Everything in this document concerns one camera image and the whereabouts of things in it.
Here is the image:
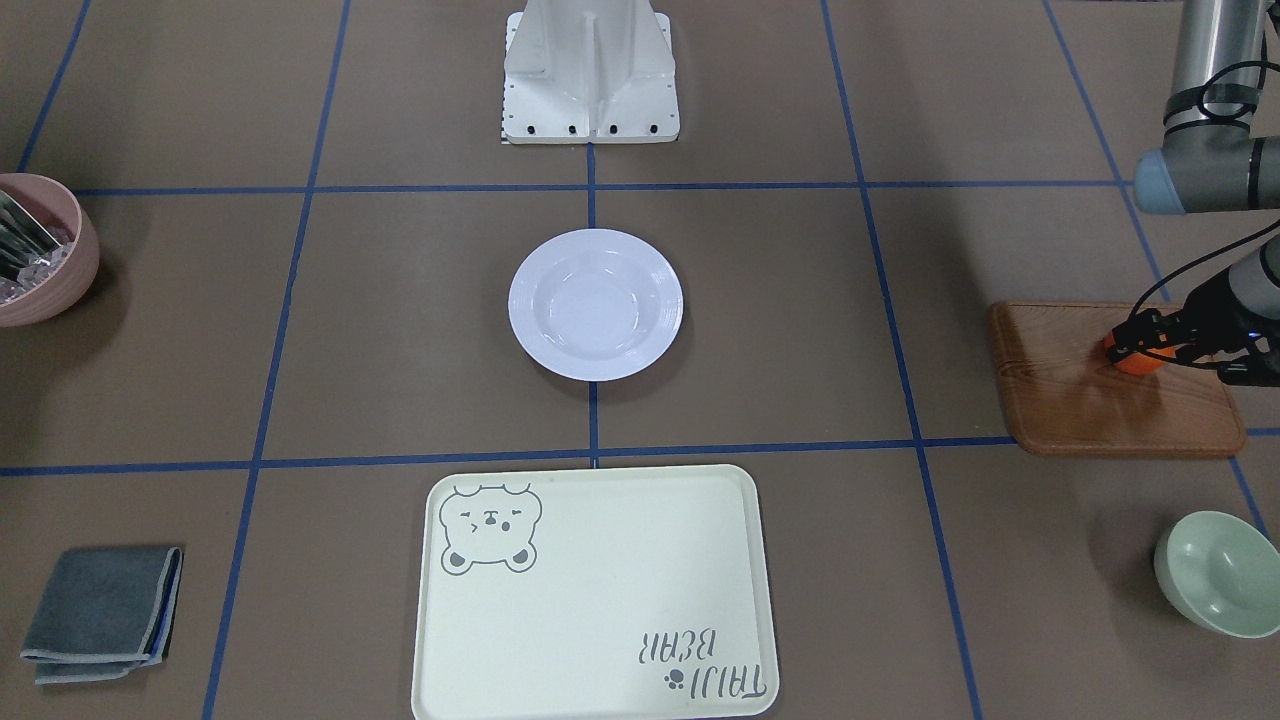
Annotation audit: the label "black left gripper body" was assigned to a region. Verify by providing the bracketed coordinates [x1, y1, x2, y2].
[1185, 268, 1279, 388]

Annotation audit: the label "orange mandarin fruit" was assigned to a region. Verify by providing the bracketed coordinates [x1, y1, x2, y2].
[1102, 332, 1170, 377]

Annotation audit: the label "white round plate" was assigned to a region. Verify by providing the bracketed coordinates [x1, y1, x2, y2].
[507, 229, 685, 382]

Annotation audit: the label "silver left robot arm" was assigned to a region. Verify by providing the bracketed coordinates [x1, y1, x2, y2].
[1103, 1, 1279, 387]

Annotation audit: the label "cream bear print tray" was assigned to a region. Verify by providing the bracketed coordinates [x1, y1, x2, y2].
[410, 464, 780, 719]

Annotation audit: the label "wooden cutting board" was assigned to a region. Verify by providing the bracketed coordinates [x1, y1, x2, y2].
[986, 300, 1247, 459]

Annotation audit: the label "green ceramic bowl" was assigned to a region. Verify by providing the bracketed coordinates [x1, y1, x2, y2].
[1152, 510, 1279, 639]

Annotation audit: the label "grey folded cloth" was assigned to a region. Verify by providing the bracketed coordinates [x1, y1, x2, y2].
[20, 544, 186, 685]

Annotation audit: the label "pink bowl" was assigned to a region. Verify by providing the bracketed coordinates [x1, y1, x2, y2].
[1, 173, 100, 327]

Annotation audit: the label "metal utensils in pink bowl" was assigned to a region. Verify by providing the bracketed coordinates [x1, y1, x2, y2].
[1, 191, 76, 304]

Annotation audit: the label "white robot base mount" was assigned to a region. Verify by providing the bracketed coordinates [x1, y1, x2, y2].
[500, 1, 681, 145]

